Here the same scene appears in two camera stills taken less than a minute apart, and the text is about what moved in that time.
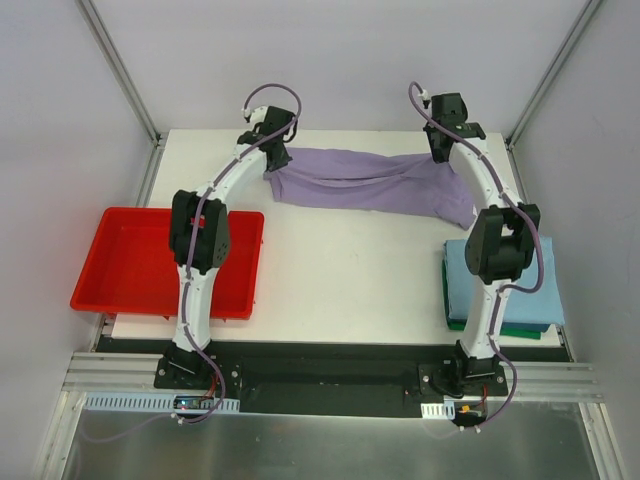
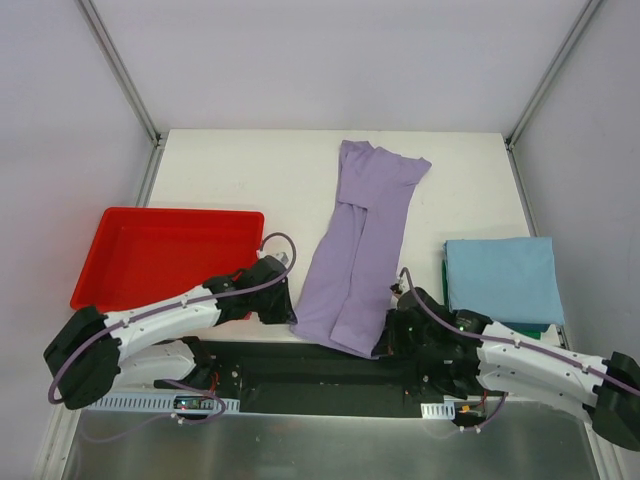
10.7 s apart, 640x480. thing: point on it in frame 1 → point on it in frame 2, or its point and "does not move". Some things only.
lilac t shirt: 405,182 → 346,299
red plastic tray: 131,267 does not move
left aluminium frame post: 118,66 does not move
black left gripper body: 277,158 → 278,304
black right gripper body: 439,147 → 392,332
